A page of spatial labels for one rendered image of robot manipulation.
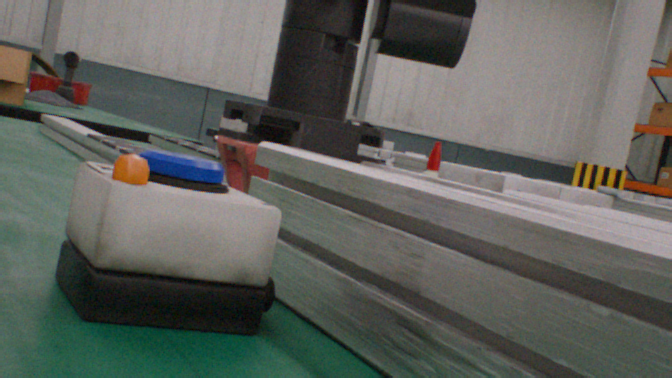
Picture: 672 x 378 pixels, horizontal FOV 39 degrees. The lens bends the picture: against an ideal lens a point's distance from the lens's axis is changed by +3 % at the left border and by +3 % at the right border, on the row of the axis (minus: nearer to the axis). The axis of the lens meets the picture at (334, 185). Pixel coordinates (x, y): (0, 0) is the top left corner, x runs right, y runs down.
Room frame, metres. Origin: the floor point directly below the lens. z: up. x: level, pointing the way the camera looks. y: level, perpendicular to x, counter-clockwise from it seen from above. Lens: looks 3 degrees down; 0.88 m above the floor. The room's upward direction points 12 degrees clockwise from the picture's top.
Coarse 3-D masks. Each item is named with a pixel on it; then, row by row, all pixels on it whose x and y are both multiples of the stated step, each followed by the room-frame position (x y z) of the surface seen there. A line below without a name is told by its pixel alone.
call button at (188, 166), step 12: (144, 156) 0.42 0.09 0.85; (156, 156) 0.42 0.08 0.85; (168, 156) 0.42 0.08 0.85; (180, 156) 0.42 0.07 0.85; (192, 156) 0.43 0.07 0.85; (156, 168) 0.42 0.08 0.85; (168, 168) 0.42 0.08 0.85; (180, 168) 0.42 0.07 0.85; (192, 168) 0.42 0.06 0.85; (204, 168) 0.42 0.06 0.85; (216, 168) 0.43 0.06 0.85; (192, 180) 0.43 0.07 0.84; (204, 180) 0.42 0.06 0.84; (216, 180) 0.43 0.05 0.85
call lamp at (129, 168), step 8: (120, 160) 0.39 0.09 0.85; (128, 160) 0.39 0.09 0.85; (136, 160) 0.39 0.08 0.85; (144, 160) 0.39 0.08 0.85; (120, 168) 0.39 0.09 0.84; (128, 168) 0.39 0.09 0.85; (136, 168) 0.39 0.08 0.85; (144, 168) 0.39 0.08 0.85; (112, 176) 0.39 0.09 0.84; (120, 176) 0.39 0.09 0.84; (128, 176) 0.39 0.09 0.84; (136, 176) 0.39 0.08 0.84; (144, 176) 0.39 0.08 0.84; (136, 184) 0.39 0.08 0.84; (144, 184) 0.39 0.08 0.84
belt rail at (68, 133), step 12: (48, 120) 1.56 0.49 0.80; (60, 120) 1.52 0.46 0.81; (48, 132) 1.54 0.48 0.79; (60, 132) 1.47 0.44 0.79; (72, 132) 1.34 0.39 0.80; (84, 132) 1.32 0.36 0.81; (96, 132) 1.39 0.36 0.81; (72, 144) 1.33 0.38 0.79; (84, 144) 1.28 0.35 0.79; (96, 144) 1.18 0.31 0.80; (84, 156) 1.23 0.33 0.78; (96, 156) 1.16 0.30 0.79; (108, 156) 1.10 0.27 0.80
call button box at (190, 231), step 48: (96, 192) 0.40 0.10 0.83; (144, 192) 0.39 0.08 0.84; (192, 192) 0.41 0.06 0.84; (240, 192) 0.46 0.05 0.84; (96, 240) 0.39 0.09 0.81; (144, 240) 0.39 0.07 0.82; (192, 240) 0.40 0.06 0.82; (240, 240) 0.41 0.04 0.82; (96, 288) 0.38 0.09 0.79; (144, 288) 0.39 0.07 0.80; (192, 288) 0.40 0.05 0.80; (240, 288) 0.41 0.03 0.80
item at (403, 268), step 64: (256, 192) 0.57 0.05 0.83; (320, 192) 0.51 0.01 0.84; (384, 192) 0.42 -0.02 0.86; (448, 192) 0.38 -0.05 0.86; (320, 256) 0.49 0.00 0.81; (384, 256) 0.41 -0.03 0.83; (448, 256) 0.37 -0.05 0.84; (512, 256) 0.35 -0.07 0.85; (576, 256) 0.30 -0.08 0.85; (640, 256) 0.28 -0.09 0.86; (320, 320) 0.46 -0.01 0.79; (384, 320) 0.40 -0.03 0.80; (448, 320) 0.38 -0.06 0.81; (512, 320) 0.32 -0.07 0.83; (576, 320) 0.29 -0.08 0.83; (640, 320) 0.29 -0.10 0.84
